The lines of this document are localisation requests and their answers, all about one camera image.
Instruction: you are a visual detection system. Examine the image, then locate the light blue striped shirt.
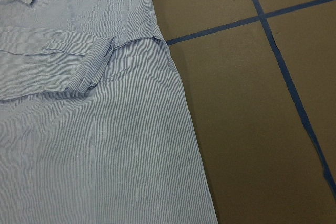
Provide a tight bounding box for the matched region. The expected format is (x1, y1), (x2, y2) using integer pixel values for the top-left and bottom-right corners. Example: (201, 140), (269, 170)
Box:
(1, 0), (217, 223)

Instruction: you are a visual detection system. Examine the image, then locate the brown paper table cover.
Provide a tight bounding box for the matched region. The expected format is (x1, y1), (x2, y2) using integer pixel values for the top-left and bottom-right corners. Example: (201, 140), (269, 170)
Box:
(154, 0), (335, 223)

